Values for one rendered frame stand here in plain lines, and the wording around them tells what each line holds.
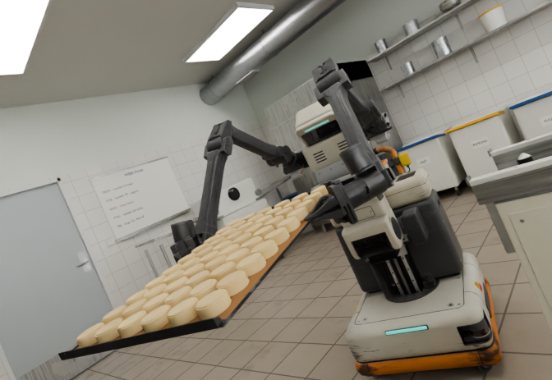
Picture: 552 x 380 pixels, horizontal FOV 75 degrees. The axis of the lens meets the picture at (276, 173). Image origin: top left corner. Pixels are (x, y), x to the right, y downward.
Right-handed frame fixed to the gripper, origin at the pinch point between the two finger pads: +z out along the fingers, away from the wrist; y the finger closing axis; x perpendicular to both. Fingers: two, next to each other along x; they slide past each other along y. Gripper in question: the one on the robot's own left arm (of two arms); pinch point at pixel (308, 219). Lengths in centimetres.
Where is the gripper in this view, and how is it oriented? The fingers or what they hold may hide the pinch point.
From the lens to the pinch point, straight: 79.1
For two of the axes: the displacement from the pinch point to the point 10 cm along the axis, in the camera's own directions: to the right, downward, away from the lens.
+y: 4.3, 9.0, 0.5
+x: -2.8, 0.7, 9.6
